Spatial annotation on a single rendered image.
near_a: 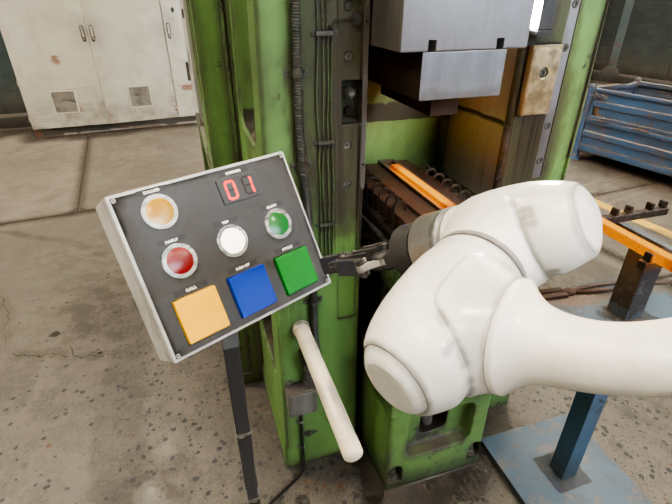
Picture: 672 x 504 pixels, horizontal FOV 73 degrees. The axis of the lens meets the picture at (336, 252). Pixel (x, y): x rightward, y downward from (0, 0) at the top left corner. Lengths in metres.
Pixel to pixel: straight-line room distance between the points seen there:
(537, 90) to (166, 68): 5.26
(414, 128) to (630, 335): 1.29
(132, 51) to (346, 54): 5.15
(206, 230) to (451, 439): 1.19
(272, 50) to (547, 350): 0.84
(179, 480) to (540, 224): 1.59
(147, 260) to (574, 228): 0.59
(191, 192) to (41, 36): 5.43
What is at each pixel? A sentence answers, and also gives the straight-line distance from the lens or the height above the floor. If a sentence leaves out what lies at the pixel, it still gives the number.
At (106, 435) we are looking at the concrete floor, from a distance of 2.07.
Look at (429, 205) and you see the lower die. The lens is 1.21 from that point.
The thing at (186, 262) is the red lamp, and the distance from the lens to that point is 0.79.
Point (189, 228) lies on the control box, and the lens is 0.80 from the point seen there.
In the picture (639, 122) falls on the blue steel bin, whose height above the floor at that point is 0.47.
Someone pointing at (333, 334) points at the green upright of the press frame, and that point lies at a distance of 1.41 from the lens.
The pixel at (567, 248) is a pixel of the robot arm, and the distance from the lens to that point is 0.48.
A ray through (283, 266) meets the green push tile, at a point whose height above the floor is 1.03.
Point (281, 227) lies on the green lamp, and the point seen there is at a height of 1.08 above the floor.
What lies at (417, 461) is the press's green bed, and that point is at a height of 0.12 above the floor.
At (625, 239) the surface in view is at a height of 0.97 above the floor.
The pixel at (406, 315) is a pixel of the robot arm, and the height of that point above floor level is 1.24.
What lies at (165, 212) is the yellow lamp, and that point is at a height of 1.16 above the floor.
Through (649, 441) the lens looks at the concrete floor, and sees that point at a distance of 2.20.
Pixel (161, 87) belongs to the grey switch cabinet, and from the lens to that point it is 6.22.
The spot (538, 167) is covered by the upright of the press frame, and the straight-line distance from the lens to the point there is 1.48.
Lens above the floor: 1.47
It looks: 30 degrees down
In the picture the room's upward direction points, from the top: straight up
